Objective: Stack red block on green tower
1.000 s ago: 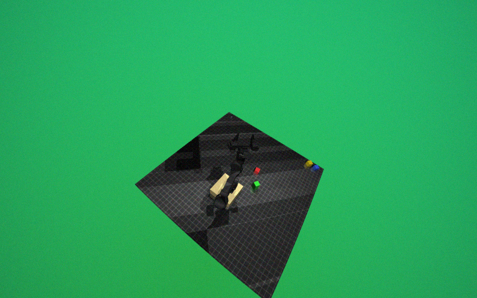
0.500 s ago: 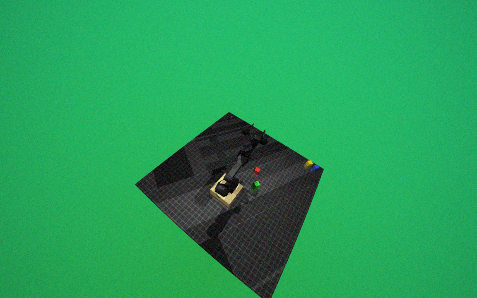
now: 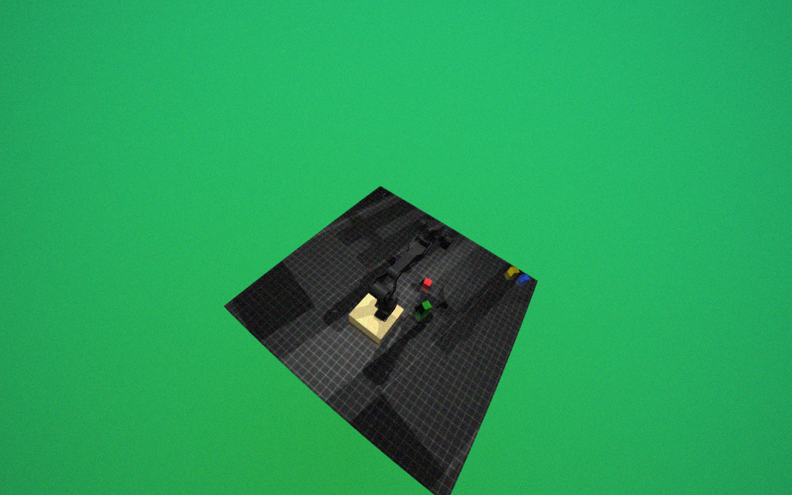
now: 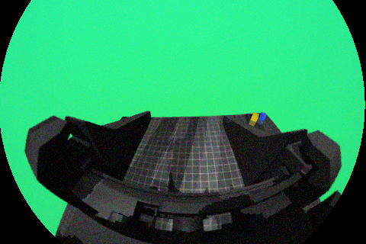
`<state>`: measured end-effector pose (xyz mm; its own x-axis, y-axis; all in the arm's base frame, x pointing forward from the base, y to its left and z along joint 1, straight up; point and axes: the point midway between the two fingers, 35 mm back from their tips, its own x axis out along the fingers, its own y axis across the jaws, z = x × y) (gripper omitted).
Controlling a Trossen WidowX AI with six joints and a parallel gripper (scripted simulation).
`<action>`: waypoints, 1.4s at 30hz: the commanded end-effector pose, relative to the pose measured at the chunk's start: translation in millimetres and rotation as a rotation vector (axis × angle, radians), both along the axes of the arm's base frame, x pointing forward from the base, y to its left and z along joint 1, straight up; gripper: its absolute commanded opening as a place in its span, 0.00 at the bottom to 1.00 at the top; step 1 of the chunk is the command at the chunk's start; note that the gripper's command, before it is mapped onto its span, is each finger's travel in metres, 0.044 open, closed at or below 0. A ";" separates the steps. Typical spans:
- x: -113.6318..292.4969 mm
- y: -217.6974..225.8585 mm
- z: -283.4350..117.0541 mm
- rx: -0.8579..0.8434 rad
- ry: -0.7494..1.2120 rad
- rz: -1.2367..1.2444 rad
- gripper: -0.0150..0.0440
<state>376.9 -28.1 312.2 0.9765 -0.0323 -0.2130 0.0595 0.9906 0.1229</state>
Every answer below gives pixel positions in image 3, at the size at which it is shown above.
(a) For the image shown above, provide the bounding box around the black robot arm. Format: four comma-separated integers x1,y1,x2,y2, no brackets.
368,219,445,322

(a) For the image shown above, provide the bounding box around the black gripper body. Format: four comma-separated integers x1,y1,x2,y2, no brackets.
415,217,453,250

